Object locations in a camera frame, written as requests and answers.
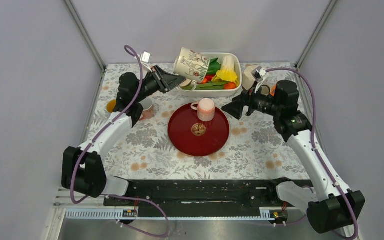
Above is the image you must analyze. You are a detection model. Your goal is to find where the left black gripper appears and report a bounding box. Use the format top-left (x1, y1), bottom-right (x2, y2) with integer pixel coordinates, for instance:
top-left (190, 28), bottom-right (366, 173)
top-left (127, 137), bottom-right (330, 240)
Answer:
top-left (134, 64), bottom-right (187, 103)

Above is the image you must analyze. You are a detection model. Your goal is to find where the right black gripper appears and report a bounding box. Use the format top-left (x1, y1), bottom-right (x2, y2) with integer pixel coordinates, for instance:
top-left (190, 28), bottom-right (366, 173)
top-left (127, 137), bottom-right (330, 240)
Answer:
top-left (221, 80), bottom-right (282, 120)

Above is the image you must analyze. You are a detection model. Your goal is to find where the white mug with rose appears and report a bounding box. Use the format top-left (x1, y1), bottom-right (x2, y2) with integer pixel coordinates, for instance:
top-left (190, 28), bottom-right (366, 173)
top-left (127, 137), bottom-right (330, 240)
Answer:
top-left (173, 47), bottom-right (211, 92)

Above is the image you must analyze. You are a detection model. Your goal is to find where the pink square mug front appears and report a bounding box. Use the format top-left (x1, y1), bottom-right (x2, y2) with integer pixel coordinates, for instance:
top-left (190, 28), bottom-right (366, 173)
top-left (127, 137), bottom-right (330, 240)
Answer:
top-left (139, 97), bottom-right (155, 121)

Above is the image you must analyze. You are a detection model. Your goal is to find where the blue glazed mug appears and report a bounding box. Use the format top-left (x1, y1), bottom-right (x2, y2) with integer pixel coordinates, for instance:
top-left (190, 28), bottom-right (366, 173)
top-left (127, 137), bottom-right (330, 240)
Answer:
top-left (106, 99), bottom-right (117, 113)

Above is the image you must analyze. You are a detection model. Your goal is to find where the cream mug blue dragon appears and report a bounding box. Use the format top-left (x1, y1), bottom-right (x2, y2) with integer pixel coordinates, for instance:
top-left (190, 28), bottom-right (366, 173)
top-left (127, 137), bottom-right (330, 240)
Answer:
top-left (257, 83), bottom-right (274, 96)

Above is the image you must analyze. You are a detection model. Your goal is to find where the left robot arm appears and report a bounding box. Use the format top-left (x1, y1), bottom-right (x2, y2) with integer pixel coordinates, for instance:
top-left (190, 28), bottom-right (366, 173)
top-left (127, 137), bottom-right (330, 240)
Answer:
top-left (61, 65), bottom-right (186, 206)

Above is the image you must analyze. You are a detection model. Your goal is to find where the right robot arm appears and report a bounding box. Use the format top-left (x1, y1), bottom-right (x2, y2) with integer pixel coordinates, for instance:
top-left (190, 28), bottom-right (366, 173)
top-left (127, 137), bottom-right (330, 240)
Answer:
top-left (221, 80), bottom-right (366, 235)

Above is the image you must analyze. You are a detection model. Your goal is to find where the toy mushroom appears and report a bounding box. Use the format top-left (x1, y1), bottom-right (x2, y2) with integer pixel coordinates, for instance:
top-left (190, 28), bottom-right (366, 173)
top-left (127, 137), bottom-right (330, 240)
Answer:
top-left (179, 79), bottom-right (192, 88)

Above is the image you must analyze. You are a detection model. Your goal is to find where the toy small orange carrot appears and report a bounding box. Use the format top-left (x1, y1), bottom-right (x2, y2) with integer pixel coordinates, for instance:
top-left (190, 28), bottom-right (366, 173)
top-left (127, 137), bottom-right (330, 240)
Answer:
top-left (223, 82), bottom-right (237, 90)

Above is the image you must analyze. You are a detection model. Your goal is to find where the white rectangular dish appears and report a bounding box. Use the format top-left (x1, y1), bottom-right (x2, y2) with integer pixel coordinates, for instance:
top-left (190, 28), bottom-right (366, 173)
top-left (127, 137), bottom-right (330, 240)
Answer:
top-left (176, 52), bottom-right (243, 98)

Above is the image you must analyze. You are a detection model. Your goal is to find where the wrapped toilet paper roll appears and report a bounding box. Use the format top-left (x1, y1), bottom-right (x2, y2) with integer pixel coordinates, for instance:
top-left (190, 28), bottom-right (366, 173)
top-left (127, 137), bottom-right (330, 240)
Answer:
top-left (242, 64), bottom-right (262, 90)

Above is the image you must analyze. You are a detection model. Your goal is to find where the toy napa cabbage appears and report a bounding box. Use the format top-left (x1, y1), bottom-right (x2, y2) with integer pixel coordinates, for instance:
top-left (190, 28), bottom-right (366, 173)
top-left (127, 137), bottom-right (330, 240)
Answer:
top-left (211, 55), bottom-right (238, 85)

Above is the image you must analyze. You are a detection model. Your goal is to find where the toy red chili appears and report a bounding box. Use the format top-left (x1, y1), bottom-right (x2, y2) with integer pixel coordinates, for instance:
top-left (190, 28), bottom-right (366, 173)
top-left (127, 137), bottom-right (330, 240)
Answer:
top-left (201, 74), bottom-right (215, 84)

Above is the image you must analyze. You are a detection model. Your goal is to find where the toy bok choy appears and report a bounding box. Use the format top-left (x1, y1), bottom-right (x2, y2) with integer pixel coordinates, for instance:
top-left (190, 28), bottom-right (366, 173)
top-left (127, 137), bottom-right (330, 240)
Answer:
top-left (206, 58), bottom-right (221, 75)

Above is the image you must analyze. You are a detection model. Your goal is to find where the red round tray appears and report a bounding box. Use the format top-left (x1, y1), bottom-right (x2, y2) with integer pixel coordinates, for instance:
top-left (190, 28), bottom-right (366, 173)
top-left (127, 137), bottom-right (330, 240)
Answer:
top-left (167, 103), bottom-right (231, 157)

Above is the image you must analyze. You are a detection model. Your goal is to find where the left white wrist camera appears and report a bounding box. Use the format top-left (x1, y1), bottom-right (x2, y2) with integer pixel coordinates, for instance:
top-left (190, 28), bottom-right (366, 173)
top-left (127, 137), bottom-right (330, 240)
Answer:
top-left (140, 51), bottom-right (151, 64)

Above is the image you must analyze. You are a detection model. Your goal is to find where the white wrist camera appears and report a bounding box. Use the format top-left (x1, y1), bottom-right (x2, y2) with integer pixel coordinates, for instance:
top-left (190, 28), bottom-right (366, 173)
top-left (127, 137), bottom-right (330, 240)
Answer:
top-left (251, 66), bottom-right (268, 83)
top-left (140, 51), bottom-right (151, 64)

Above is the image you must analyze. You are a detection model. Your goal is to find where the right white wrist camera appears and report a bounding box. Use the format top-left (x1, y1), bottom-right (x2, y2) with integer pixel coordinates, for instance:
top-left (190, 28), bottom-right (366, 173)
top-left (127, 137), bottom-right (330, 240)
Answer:
top-left (251, 66), bottom-right (268, 83)

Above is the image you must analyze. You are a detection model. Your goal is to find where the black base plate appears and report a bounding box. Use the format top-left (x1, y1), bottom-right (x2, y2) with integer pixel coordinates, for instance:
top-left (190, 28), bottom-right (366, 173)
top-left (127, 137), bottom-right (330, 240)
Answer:
top-left (103, 178), bottom-right (314, 219)

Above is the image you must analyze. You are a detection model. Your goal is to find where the white slotted cable duct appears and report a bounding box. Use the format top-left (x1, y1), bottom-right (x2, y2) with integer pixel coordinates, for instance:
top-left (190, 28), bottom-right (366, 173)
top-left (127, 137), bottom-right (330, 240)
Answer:
top-left (65, 206), bottom-right (281, 222)

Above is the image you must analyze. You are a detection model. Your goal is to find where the left aluminium frame post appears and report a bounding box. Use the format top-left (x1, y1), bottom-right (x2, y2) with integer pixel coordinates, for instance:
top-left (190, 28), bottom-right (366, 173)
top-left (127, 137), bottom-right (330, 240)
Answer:
top-left (62, 0), bottom-right (106, 72)

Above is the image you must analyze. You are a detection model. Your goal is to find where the aluminium frame post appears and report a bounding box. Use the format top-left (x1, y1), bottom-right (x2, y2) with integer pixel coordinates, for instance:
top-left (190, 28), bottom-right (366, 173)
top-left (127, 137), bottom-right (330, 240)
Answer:
top-left (294, 0), bottom-right (339, 69)
top-left (62, 0), bottom-right (106, 72)

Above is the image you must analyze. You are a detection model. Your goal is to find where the right aluminium frame post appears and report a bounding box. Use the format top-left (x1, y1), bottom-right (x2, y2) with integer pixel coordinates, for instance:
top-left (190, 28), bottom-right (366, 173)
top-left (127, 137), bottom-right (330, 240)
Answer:
top-left (294, 0), bottom-right (339, 69)

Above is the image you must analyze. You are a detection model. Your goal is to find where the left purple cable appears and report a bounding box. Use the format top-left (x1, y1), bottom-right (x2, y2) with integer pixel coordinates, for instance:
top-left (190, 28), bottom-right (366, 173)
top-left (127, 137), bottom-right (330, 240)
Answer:
top-left (70, 45), bottom-right (170, 239)

